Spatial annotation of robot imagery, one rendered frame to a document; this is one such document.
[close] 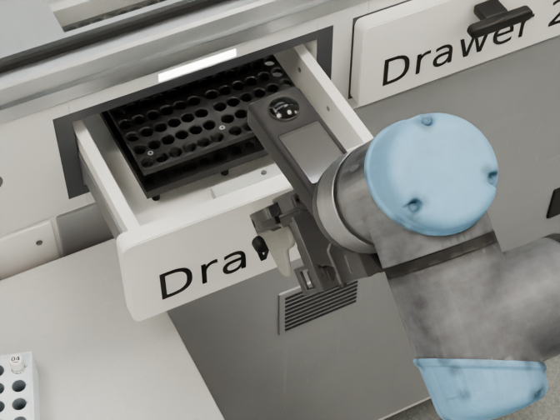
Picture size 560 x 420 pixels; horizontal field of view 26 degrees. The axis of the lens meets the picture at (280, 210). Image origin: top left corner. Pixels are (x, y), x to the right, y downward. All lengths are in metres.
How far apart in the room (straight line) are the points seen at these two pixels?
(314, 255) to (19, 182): 0.36
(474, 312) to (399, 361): 1.05
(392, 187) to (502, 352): 0.12
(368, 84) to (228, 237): 0.28
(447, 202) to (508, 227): 0.95
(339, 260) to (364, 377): 0.88
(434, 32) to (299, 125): 0.37
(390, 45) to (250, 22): 0.16
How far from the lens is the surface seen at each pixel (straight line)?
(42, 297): 1.22
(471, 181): 0.74
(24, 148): 1.15
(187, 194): 1.18
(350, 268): 0.90
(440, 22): 1.27
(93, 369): 1.16
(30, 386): 1.12
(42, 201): 1.21
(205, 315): 1.47
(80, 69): 1.11
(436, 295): 0.75
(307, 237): 0.93
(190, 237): 1.06
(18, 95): 1.10
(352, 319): 1.64
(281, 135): 0.93
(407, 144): 0.73
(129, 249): 1.03
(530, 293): 0.77
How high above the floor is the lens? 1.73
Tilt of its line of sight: 50 degrees down
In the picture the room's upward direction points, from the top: straight up
